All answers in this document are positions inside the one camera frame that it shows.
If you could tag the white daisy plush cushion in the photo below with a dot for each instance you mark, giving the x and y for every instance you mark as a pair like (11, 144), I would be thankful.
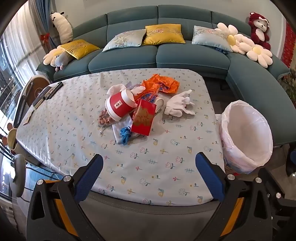
(259, 52)
(229, 37)
(50, 56)

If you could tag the brown wrapper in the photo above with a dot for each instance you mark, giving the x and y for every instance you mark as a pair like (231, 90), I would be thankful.
(104, 118)

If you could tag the grey plush toy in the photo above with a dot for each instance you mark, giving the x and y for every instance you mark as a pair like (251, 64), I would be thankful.
(61, 60)

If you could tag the yellow embroidered cushion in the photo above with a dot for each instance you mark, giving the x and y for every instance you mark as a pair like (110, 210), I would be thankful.
(79, 47)
(163, 33)

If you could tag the red wall hanging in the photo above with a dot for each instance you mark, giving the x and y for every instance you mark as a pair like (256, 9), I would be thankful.
(290, 44)

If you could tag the red monkey plush toy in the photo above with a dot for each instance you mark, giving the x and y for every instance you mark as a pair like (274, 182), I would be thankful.
(260, 29)

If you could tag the black metal frame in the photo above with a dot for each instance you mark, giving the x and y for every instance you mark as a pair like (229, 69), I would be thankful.
(279, 204)

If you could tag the grey round stool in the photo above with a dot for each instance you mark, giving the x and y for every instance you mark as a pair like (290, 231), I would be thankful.
(19, 171)

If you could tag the black remote control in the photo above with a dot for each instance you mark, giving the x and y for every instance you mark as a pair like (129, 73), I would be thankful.
(54, 89)

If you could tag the red curtain bow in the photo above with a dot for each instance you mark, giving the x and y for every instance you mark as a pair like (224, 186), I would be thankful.
(45, 37)

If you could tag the pale blue plastic bag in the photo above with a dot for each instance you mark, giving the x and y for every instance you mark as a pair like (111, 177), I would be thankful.
(118, 128)

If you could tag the red gold paper envelope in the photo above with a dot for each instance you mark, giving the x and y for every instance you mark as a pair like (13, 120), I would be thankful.
(143, 119)

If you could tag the dark flat device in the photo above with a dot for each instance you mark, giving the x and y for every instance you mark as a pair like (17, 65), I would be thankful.
(39, 99)

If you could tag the teal fabric sofa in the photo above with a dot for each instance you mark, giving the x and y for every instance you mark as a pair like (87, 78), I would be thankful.
(189, 55)

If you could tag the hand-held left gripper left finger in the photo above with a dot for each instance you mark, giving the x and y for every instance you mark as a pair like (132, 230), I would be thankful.
(89, 178)

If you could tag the round wooden back chair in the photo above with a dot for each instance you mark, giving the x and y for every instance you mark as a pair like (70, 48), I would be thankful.
(38, 84)

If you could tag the small paper slip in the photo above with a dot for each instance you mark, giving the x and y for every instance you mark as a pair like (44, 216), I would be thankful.
(27, 119)

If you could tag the bin with white plastic liner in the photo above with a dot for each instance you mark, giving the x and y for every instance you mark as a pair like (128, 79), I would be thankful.
(231, 143)

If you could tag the light blue embroidered cushion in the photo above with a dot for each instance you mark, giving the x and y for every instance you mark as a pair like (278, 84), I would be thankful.
(209, 37)
(124, 39)

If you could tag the mouse-ear shaped wooden stool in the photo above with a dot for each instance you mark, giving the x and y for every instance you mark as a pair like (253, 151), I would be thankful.
(10, 139)

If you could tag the white cotton glove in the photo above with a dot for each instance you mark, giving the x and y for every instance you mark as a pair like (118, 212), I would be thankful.
(138, 89)
(185, 97)
(175, 110)
(114, 89)

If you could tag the grey paper scrap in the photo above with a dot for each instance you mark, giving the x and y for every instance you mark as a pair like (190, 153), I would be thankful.
(128, 85)

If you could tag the white long plush toy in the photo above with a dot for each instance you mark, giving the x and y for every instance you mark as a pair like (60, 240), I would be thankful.
(60, 25)

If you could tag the potted green plant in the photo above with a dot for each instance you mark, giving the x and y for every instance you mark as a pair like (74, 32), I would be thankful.
(290, 88)

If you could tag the blue curtain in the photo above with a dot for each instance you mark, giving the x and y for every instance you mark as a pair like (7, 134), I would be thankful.
(44, 20)

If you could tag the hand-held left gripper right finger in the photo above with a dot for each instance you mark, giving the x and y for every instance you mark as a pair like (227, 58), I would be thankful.
(209, 178)

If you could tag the sheer white curtain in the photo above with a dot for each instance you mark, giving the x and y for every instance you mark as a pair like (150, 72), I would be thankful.
(20, 46)

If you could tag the orange plastic snack bag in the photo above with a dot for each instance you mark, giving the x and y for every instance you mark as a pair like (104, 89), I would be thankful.
(150, 95)
(166, 83)

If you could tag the red paper bucket white rim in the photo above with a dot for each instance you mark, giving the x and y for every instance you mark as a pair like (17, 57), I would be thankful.
(118, 105)

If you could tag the floral white tablecloth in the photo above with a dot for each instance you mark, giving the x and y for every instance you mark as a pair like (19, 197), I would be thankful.
(76, 115)

